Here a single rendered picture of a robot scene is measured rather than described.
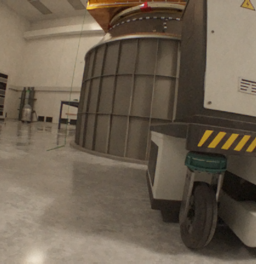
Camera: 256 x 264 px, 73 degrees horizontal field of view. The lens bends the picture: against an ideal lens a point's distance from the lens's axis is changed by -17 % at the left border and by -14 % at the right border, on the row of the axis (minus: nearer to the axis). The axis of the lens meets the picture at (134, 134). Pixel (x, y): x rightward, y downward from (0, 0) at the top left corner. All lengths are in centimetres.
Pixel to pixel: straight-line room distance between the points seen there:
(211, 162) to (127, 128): 137
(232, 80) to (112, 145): 148
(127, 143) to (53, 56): 841
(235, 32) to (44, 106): 913
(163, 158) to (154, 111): 117
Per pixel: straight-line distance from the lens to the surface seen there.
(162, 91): 178
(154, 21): 221
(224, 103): 54
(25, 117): 849
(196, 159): 48
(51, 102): 926
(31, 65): 1052
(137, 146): 177
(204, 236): 49
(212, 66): 55
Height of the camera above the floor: 30
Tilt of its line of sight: 2 degrees down
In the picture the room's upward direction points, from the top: 6 degrees clockwise
